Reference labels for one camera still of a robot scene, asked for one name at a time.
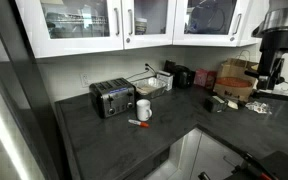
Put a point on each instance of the white patterned box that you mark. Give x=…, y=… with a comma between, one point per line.
x=165, y=80

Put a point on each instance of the red carton box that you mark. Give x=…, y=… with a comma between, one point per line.
x=211, y=80

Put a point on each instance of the black coffee maker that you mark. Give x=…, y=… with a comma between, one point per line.
x=183, y=77

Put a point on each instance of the pink carton box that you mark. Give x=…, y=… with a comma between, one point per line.
x=200, y=78

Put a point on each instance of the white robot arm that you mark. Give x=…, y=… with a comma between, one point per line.
x=280, y=15

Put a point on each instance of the white corner glass cabinet door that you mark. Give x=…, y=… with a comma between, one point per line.
x=180, y=36

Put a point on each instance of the black mounting rail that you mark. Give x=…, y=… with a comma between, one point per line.
x=277, y=96

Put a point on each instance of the white upper cabinets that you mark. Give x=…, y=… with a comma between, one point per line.
x=37, y=36

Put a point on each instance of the black and red clamp tool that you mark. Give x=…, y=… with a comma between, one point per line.
x=250, y=165

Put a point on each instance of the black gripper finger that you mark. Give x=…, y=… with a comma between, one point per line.
x=279, y=71
x=267, y=71

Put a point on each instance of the crumpled plastic wrapper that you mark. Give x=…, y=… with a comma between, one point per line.
x=258, y=107

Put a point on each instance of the white lower cabinet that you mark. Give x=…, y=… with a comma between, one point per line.
x=204, y=156

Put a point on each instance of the silver four-slot toaster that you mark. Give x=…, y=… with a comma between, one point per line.
x=112, y=98

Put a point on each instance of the small black box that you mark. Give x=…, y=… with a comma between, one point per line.
x=214, y=104

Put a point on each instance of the white ceramic mug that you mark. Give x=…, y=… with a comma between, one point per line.
x=143, y=109

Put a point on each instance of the black camera on stand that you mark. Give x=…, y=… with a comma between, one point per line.
x=251, y=74

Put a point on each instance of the brown paper bag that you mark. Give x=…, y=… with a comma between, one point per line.
x=234, y=81

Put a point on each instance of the jar inside cabinet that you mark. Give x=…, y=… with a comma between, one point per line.
x=141, y=26

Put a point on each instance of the red and white marker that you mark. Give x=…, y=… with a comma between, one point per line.
x=138, y=123

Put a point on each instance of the white paper scrap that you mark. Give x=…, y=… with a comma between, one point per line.
x=232, y=104

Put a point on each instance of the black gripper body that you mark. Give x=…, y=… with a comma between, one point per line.
x=279, y=40

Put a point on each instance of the dark refrigerator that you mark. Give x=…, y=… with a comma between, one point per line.
x=14, y=83

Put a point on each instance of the narrow white glass cabinet door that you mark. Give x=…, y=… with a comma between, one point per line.
x=128, y=23

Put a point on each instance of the white wall outlet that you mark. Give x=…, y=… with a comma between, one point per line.
x=84, y=80

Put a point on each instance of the dark bag inside cabinet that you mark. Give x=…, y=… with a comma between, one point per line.
x=205, y=16

